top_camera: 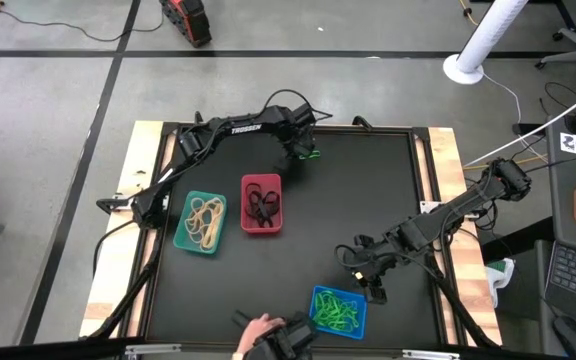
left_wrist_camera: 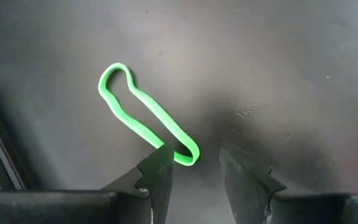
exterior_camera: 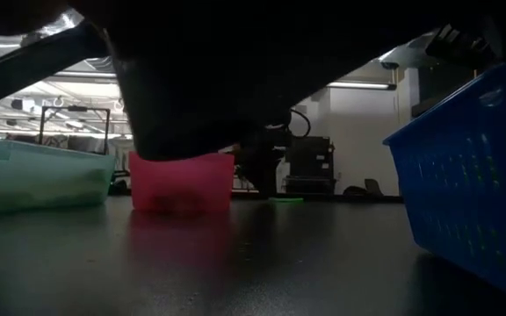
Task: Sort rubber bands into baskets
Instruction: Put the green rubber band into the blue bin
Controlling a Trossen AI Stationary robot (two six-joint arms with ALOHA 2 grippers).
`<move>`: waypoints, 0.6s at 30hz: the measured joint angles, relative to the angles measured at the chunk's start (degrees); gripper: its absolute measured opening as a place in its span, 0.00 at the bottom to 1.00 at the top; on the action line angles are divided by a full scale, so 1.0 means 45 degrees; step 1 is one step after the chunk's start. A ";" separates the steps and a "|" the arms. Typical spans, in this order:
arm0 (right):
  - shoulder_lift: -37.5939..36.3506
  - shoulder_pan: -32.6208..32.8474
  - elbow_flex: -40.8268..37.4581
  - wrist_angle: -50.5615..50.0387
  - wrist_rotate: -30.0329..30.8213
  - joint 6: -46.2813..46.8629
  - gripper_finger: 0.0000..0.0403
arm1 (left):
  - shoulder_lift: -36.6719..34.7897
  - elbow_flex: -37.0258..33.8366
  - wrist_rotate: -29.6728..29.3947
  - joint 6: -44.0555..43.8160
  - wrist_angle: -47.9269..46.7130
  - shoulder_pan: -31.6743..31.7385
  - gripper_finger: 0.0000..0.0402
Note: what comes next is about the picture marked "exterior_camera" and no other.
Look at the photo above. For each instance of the black chair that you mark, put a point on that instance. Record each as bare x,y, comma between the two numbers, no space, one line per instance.
360,191

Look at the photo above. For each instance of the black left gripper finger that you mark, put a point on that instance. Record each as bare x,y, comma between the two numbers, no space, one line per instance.
255,175
271,177

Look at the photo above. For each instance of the black desk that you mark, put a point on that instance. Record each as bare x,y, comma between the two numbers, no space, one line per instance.
310,186

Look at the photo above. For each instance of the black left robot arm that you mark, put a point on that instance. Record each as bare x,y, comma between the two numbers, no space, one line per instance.
213,66

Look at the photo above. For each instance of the blue plastic basket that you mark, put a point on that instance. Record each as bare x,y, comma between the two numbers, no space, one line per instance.
477,175

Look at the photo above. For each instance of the teal plastic basket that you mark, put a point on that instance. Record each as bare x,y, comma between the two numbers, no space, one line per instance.
38,175

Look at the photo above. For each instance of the black stand frame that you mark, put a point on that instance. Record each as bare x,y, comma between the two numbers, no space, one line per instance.
77,109

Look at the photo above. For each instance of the black monitor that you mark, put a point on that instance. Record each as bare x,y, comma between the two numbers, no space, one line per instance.
312,151

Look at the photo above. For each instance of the red plastic basket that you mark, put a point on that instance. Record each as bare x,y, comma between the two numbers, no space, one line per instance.
182,184

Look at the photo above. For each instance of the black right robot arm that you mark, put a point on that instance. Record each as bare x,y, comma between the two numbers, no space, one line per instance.
459,46

